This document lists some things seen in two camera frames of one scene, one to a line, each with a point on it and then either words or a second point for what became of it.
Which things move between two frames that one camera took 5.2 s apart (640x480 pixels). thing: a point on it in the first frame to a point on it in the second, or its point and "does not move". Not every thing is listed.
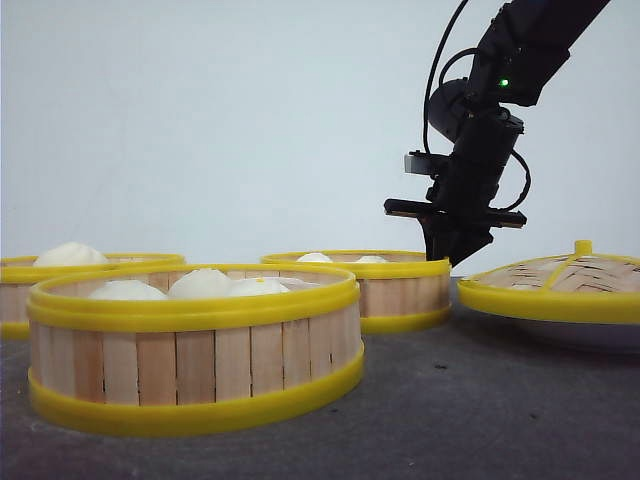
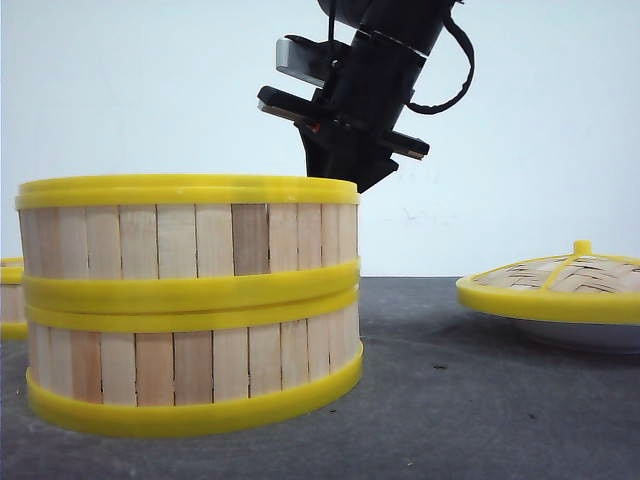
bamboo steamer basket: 180,350 does not move
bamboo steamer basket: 20,274 does not move
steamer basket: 405,293 to 130,242
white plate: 580,338 does not move
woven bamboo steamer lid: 581,286 does not move
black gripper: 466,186 to 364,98
